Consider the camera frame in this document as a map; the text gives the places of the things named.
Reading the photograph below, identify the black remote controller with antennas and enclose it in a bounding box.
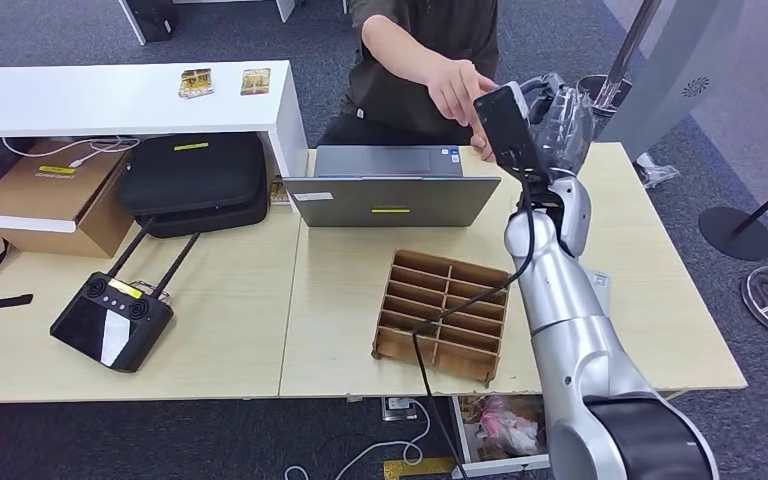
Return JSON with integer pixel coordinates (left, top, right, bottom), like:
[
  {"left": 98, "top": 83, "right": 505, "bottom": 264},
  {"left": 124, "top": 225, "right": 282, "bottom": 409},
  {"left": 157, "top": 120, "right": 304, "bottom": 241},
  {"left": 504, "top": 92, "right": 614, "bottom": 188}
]
[{"left": 49, "top": 217, "right": 201, "bottom": 374}]

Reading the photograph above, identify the chrome stanchion post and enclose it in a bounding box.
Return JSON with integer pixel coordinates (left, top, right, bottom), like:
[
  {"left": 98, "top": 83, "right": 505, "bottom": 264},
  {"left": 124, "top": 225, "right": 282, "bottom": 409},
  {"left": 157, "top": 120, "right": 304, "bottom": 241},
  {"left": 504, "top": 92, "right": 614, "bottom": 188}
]
[{"left": 576, "top": 0, "right": 664, "bottom": 119}]

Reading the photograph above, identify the black computer tower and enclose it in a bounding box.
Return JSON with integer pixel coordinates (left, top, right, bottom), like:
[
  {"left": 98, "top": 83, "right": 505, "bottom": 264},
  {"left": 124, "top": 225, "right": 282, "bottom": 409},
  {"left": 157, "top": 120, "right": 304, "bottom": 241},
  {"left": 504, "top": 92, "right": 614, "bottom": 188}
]
[{"left": 125, "top": 0, "right": 180, "bottom": 42}]

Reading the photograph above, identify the person's left hand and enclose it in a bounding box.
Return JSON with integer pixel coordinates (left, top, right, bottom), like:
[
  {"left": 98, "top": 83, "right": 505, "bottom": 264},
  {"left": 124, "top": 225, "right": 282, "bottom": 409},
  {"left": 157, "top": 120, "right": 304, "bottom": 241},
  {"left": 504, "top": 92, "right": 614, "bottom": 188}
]
[{"left": 470, "top": 127, "right": 497, "bottom": 164}]

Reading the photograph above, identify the small printed box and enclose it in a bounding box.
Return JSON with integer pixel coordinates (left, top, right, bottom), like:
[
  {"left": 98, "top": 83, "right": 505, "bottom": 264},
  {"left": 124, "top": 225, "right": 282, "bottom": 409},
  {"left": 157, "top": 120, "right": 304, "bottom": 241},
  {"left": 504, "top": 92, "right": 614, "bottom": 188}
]
[{"left": 268, "top": 177, "right": 293, "bottom": 207}]

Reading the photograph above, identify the metal floor socket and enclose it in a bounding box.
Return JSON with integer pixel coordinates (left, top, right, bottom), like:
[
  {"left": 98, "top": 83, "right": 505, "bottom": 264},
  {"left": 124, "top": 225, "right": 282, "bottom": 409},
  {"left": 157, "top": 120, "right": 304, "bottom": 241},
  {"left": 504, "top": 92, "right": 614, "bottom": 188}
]
[{"left": 381, "top": 396, "right": 420, "bottom": 423}]

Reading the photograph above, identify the white counter shelf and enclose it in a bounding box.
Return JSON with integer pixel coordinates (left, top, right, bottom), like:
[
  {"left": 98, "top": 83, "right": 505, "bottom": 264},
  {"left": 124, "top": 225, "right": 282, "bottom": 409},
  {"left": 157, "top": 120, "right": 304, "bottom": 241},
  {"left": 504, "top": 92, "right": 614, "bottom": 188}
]
[{"left": 0, "top": 60, "right": 310, "bottom": 180}]

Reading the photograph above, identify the white grey card reader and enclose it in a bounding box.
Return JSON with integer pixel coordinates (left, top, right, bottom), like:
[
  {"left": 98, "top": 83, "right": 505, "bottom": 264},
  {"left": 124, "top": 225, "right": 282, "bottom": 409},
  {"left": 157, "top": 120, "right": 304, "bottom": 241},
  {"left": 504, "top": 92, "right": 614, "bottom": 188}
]
[{"left": 585, "top": 268, "right": 613, "bottom": 318}]

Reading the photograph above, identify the black stanchion post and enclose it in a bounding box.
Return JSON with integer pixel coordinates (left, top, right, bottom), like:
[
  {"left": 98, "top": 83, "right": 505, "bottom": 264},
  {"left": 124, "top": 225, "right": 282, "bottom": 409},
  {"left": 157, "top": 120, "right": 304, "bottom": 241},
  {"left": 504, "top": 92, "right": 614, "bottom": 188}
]
[{"left": 697, "top": 168, "right": 768, "bottom": 263}]

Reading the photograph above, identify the white desk frame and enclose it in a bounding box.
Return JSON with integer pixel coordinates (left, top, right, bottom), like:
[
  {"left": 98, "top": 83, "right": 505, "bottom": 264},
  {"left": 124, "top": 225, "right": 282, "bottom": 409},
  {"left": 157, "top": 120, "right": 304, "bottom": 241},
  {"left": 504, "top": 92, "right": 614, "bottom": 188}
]
[{"left": 117, "top": 0, "right": 297, "bottom": 45}]

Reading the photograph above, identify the black zip carrying case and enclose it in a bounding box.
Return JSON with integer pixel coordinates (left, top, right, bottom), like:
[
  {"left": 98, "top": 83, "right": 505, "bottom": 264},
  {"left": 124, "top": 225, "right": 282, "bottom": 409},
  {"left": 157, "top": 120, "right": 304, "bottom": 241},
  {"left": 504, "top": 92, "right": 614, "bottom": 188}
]
[{"left": 117, "top": 133, "right": 270, "bottom": 240}]

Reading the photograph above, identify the pink plastic bag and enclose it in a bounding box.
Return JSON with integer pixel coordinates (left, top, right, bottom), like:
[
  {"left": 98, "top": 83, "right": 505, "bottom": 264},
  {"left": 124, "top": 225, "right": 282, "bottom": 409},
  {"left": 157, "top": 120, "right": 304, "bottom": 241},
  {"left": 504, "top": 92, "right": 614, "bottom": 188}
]
[{"left": 478, "top": 404, "right": 544, "bottom": 458}]

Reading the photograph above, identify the person's right hand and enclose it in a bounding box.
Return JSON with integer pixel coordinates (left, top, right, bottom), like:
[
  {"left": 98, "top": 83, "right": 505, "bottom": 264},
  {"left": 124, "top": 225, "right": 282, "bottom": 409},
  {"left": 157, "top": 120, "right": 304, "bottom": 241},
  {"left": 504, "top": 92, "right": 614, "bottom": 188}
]
[{"left": 425, "top": 58, "right": 499, "bottom": 129}]

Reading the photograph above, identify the white floor cable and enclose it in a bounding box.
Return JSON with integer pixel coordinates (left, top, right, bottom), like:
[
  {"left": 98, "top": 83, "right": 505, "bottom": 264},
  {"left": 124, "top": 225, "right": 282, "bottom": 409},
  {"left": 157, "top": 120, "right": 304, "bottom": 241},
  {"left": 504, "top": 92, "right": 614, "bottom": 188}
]
[{"left": 283, "top": 399, "right": 433, "bottom": 480}]

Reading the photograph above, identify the person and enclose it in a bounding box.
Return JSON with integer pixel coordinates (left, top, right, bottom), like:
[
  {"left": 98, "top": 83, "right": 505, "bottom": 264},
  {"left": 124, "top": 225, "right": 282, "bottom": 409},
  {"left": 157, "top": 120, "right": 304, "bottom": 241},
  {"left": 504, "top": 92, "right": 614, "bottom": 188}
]
[{"left": 317, "top": 0, "right": 501, "bottom": 165}]

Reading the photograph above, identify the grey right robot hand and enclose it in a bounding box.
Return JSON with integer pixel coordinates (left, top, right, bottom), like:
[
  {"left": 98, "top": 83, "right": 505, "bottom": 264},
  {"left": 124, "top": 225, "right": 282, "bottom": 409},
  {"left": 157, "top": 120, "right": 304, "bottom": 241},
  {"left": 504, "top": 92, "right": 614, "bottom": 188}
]
[{"left": 519, "top": 71, "right": 596, "bottom": 179}]

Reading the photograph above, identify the white drawer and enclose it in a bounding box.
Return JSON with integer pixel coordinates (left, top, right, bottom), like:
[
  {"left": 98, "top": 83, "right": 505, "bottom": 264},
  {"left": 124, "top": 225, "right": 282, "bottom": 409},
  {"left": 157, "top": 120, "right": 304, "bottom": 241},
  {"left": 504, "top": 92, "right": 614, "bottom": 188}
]
[{"left": 448, "top": 395, "right": 552, "bottom": 480}]

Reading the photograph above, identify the yellow floor tape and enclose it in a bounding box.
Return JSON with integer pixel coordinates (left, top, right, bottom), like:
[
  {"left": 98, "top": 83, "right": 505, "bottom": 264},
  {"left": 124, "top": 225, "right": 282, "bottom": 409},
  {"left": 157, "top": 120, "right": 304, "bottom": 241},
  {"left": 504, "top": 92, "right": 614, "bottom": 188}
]
[{"left": 383, "top": 457, "right": 458, "bottom": 480}]

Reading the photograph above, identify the clear plastic hand cover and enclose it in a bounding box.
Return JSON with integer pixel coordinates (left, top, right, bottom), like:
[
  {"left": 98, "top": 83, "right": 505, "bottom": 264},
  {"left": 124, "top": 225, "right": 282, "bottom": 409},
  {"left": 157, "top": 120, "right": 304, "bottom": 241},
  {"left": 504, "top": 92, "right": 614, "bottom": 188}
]
[{"left": 528, "top": 82, "right": 596, "bottom": 177}]

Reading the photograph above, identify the brown cardboard box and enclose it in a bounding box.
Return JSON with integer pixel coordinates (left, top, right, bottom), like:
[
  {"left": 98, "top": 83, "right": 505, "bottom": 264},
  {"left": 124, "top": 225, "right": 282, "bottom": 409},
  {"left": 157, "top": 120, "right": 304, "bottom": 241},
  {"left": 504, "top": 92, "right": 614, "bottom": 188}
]
[{"left": 0, "top": 139, "right": 135, "bottom": 260}]

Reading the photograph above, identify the grey laptop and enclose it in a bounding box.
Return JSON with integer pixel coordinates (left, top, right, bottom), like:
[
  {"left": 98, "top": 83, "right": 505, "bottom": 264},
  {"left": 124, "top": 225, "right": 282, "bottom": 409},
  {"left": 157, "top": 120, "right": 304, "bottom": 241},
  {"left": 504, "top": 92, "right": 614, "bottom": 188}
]
[{"left": 281, "top": 145, "right": 503, "bottom": 229}]

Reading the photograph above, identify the cardboard card organiser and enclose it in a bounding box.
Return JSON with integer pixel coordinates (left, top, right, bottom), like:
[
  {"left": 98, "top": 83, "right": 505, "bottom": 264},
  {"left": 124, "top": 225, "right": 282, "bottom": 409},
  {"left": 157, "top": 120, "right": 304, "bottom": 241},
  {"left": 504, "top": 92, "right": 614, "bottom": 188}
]
[{"left": 370, "top": 248, "right": 512, "bottom": 389}]

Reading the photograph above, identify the grey gate panel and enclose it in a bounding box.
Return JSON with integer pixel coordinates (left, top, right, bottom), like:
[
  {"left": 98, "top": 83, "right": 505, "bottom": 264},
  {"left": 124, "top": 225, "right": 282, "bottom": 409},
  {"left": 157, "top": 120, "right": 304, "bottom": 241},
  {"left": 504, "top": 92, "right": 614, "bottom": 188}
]
[{"left": 595, "top": 0, "right": 746, "bottom": 164}]

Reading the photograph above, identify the clear plastic bag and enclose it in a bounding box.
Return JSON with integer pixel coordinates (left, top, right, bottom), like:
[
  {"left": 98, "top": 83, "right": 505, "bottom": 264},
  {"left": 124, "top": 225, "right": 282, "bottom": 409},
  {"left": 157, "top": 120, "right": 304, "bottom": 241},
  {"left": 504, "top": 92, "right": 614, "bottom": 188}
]
[{"left": 634, "top": 152, "right": 682, "bottom": 191}]

